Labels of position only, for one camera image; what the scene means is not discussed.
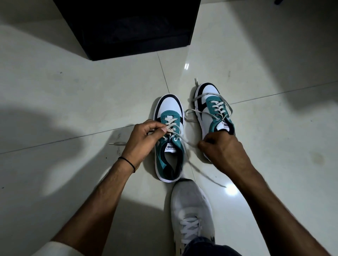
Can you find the person's right hand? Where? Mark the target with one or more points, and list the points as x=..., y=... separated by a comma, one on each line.
x=224, y=153

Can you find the person's left hand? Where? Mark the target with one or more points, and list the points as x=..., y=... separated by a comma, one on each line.
x=140, y=145

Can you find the person's right thumb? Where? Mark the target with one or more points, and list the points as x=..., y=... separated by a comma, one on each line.
x=203, y=145

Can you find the person's left thumb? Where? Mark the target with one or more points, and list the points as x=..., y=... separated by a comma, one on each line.
x=158, y=134

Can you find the cream shoelace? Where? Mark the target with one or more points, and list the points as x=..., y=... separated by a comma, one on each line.
x=171, y=121
x=218, y=106

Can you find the person's right forearm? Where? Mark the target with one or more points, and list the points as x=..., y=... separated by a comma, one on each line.
x=274, y=213

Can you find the person's left forearm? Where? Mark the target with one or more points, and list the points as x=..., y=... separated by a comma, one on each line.
x=97, y=203

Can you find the teal white black sneaker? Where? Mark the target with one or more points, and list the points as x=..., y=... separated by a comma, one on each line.
x=210, y=89
x=169, y=105

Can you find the black wrist band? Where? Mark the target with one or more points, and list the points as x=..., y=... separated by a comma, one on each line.
x=129, y=162

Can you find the grey worn sneaker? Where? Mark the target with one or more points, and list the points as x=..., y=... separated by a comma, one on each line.
x=190, y=200

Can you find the blue jeans leg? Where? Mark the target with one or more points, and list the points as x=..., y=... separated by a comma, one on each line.
x=208, y=249

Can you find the black cabinet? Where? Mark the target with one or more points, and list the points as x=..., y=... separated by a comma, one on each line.
x=132, y=26

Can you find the white sleeve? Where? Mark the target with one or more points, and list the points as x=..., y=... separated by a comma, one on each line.
x=56, y=250

